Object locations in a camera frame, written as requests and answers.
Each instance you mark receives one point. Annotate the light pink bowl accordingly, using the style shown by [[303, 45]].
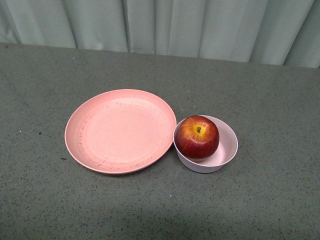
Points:
[[226, 150]]

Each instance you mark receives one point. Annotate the red yellow apple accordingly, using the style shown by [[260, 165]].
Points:
[[197, 138]]

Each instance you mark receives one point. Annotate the pink round plate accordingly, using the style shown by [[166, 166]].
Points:
[[120, 131]]

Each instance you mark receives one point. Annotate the white pleated curtain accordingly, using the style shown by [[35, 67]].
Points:
[[276, 32]]

